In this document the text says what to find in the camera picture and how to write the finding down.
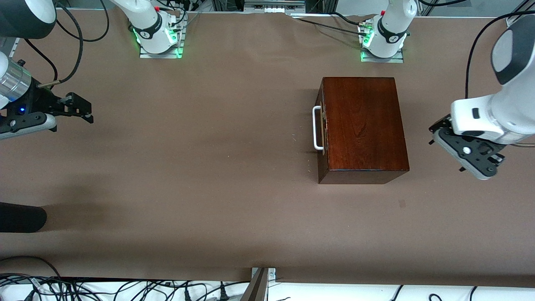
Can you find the silver metal bracket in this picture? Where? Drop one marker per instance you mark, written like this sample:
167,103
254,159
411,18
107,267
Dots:
271,274

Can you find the black ribbed cylinder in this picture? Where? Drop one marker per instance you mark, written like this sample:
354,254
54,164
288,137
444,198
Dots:
21,217

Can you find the grey equipment rack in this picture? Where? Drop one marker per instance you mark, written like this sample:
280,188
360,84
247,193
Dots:
273,5

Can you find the aluminium frame corner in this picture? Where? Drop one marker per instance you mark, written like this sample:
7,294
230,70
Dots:
512,21

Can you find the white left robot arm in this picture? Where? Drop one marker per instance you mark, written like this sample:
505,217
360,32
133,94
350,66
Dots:
514,108

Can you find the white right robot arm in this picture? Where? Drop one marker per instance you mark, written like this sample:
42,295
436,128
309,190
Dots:
146,25

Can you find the dark metal strut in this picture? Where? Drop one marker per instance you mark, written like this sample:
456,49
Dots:
257,288

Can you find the dark brown wooden box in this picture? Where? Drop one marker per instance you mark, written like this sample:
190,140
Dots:
368,125

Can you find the black power plug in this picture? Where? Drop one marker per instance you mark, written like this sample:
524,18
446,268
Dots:
223,294

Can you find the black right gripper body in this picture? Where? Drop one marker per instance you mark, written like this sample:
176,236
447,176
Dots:
38,101

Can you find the aluminium table edge rail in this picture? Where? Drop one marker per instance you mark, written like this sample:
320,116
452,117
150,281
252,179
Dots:
14,46

